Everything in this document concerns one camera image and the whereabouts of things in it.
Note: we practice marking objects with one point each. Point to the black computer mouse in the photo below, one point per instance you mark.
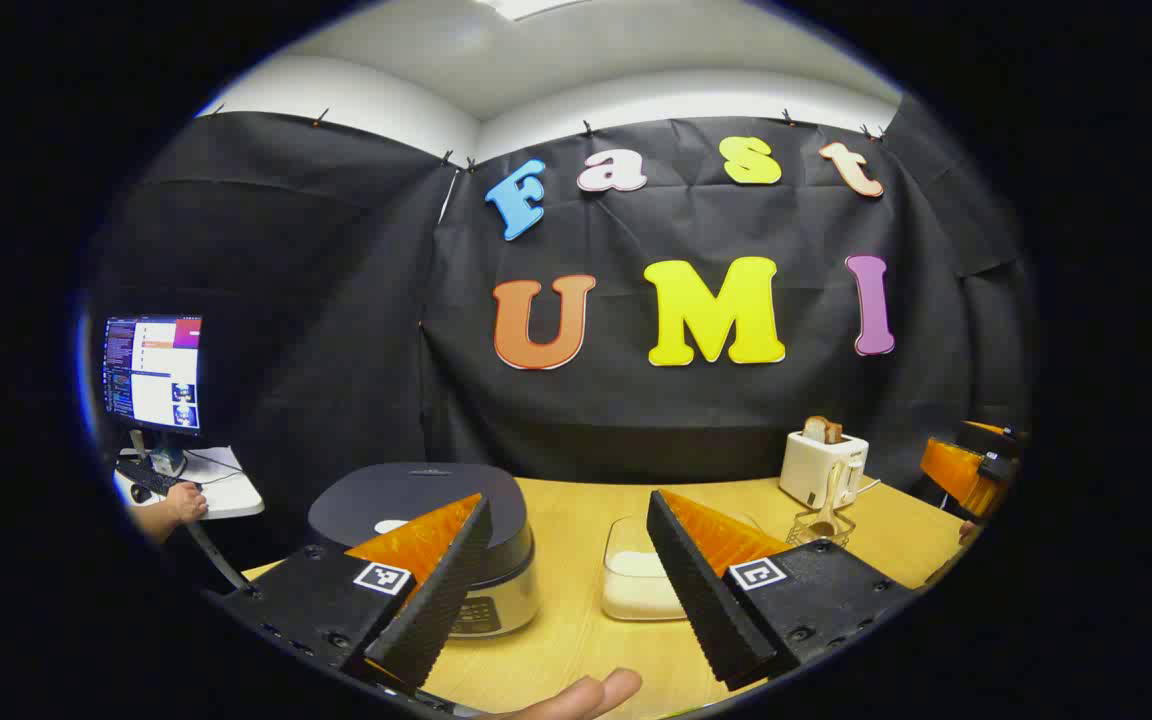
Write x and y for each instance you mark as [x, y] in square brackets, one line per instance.
[141, 493]

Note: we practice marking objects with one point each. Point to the white side table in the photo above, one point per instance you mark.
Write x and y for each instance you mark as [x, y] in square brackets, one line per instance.
[231, 495]

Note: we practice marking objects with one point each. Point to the wooden spoon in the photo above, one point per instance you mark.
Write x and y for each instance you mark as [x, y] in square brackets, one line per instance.
[829, 515]

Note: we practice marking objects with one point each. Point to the computer monitor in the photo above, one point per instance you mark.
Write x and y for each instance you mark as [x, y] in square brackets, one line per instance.
[151, 370]

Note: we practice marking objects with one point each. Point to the toasted bread slice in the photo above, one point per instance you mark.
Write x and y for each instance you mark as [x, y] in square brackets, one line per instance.
[821, 430]

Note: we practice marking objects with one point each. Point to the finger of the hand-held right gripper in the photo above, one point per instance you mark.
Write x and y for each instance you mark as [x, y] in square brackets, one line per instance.
[996, 440]
[956, 475]

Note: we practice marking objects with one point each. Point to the black keyboard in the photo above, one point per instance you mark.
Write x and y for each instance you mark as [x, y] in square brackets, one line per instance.
[151, 476]

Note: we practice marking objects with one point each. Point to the black and silver rice cooker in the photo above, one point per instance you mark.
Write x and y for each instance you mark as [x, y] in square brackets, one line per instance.
[396, 495]

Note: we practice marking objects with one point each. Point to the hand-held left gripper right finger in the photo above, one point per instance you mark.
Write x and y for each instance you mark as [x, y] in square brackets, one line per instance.
[701, 600]

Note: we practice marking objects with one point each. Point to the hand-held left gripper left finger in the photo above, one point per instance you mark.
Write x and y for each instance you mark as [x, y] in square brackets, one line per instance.
[446, 590]

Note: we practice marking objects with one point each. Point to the white toaster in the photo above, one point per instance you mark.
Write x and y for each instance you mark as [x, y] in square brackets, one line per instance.
[806, 468]

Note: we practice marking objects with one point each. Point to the black backdrop cloth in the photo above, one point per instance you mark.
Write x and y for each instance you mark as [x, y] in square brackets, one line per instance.
[336, 300]

